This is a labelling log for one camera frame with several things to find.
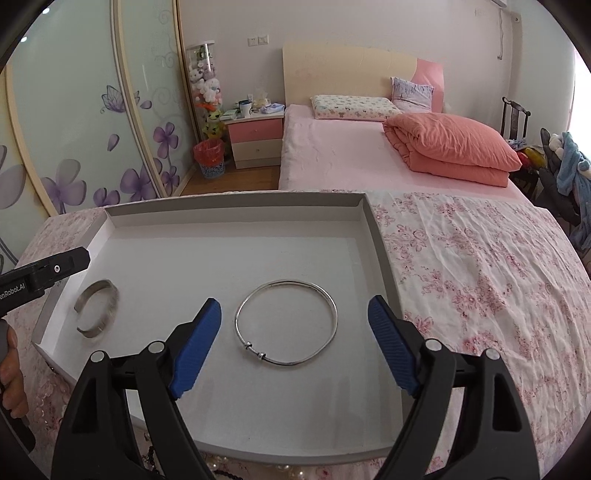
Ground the person's left hand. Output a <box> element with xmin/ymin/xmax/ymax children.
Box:
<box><xmin>0</xmin><ymin>329</ymin><xmax>30</xmax><ymax>418</ymax></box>

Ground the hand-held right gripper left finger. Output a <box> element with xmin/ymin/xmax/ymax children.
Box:
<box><xmin>51</xmin><ymin>298</ymin><xmax>222</xmax><ymax>480</ymax></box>

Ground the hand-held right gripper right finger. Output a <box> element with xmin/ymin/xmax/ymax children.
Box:
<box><xmin>367</xmin><ymin>295</ymin><xmax>541</xmax><ymax>480</ymax></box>

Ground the dark wooden chair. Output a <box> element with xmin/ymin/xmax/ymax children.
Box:
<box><xmin>501</xmin><ymin>97</ymin><xmax>532</xmax><ymax>144</ymax></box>

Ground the white shallow cardboard tray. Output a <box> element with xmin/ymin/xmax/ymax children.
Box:
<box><xmin>32</xmin><ymin>191</ymin><xmax>416</xmax><ymax>464</ymax></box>

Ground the cartoon print pillow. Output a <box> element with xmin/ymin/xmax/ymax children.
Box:
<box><xmin>310</xmin><ymin>95</ymin><xmax>403</xmax><ymax>122</ymax></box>

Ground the cream and pink headboard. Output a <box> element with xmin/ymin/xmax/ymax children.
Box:
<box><xmin>281</xmin><ymin>44</ymin><xmax>446</xmax><ymax>114</ymax></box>

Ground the folded salmon quilt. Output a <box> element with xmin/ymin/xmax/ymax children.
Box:
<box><xmin>382</xmin><ymin>112</ymin><xmax>523</xmax><ymax>188</ymax></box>

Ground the floral glass sliding wardrobe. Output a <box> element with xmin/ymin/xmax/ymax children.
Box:
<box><xmin>0</xmin><ymin>0</ymin><xmax>204</xmax><ymax>296</ymax></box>

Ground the purple floral cushion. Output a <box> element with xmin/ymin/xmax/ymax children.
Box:
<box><xmin>390</xmin><ymin>76</ymin><xmax>435</xmax><ymax>114</ymax></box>

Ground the pink and cream nightstand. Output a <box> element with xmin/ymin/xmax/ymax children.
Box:
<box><xmin>225</xmin><ymin>113</ymin><xmax>284</xmax><ymax>169</ymax></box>

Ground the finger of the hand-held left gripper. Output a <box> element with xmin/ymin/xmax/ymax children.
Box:
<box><xmin>27</xmin><ymin>246</ymin><xmax>91</xmax><ymax>297</ymax></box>

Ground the clear tube of plush toys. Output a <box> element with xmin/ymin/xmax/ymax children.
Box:
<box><xmin>185</xmin><ymin>41</ymin><xmax>227</xmax><ymax>139</ymax></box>

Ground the wide silver cuff bracelet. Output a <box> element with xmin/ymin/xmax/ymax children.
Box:
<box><xmin>74</xmin><ymin>279</ymin><xmax>120</xmax><ymax>340</ymax></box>

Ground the blue clothes pile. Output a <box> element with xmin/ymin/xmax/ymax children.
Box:
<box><xmin>549</xmin><ymin>131</ymin><xmax>591</xmax><ymax>199</ymax></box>

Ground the pink bed mattress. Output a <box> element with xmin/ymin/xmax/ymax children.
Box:
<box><xmin>278</xmin><ymin>104</ymin><xmax>527</xmax><ymax>204</ymax></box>

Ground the blue bin with red bag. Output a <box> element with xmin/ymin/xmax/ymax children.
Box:
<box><xmin>193</xmin><ymin>138</ymin><xmax>227</xmax><ymax>178</ymax></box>

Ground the floral pink bedspread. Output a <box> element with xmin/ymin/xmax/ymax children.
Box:
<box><xmin>9</xmin><ymin>189</ymin><xmax>591</xmax><ymax>480</ymax></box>

